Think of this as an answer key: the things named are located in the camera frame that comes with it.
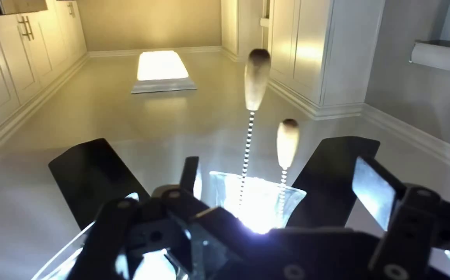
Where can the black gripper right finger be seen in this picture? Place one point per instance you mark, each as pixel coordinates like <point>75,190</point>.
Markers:
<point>416,227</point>

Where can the white window valance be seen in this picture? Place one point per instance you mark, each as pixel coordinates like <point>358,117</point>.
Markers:
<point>442,56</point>

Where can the black blade ceiling fan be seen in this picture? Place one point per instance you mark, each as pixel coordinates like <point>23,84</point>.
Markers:
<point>94,176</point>

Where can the rectangular ceiling light fixture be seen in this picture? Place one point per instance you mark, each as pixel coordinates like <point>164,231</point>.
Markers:
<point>162,67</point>

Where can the white upper cabinet beside window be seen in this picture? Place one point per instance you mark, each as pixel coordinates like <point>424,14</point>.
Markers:
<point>318,52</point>

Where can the white upper cabinet above stove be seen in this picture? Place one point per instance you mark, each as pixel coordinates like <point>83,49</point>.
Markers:
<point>11,63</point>

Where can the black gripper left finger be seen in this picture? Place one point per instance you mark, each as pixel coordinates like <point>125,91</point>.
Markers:
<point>146,234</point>

